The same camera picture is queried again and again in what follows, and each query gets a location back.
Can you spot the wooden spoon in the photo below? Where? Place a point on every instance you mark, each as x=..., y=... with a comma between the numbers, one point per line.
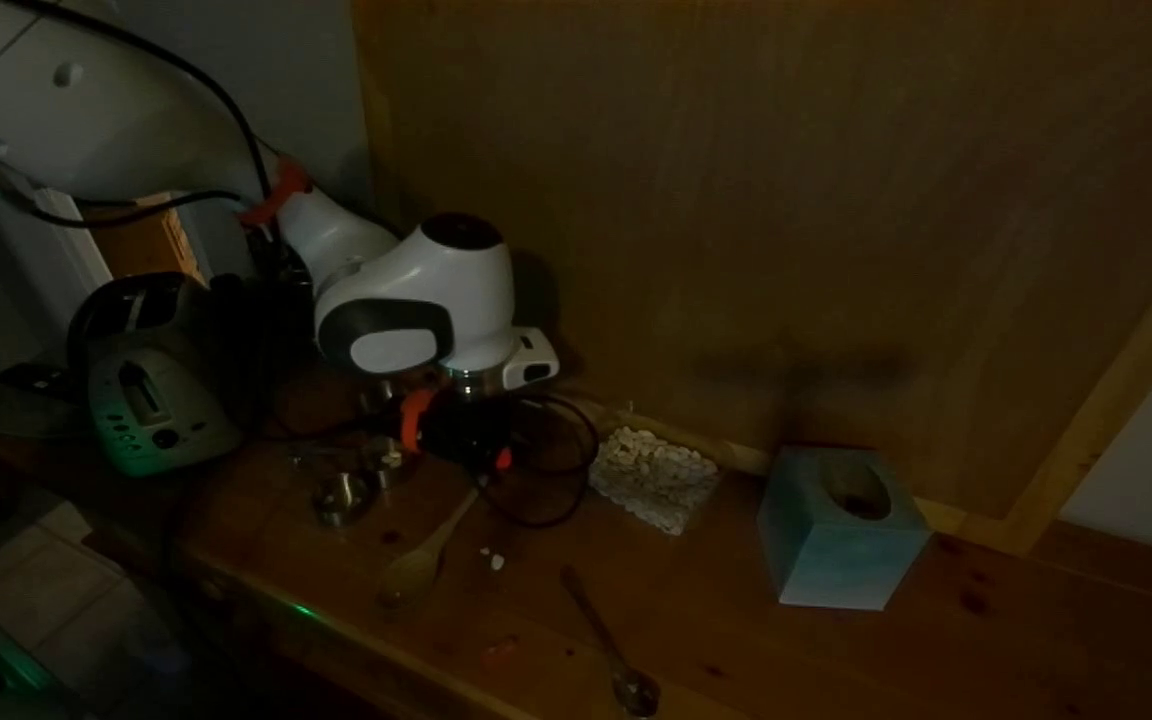
x=419, y=564

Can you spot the white rail edge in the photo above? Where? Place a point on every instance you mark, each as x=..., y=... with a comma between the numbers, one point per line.
x=802, y=201

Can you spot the small pale object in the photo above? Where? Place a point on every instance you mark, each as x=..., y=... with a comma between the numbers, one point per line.
x=494, y=560

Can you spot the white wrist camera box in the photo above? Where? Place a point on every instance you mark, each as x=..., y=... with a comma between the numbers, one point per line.
x=535, y=356

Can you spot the silver toaster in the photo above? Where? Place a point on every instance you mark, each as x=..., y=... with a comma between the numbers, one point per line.
x=157, y=402

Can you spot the small metal measuring cup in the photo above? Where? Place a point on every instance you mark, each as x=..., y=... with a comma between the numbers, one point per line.
x=395, y=462

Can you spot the medium metal measuring cup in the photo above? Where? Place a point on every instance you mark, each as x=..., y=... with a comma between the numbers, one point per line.
x=342, y=499

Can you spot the blue tissue box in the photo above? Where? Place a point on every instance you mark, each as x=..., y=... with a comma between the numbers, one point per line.
x=828, y=547

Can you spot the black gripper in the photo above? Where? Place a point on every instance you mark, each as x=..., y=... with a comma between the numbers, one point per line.
x=460, y=420

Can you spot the white patterned plastic packet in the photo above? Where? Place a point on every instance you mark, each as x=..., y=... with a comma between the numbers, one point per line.
x=659, y=480

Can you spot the metal spoon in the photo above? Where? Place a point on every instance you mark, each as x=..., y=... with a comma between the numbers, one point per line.
x=610, y=646

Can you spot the large metal measuring cup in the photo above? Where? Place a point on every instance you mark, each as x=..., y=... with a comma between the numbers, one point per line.
x=380, y=430

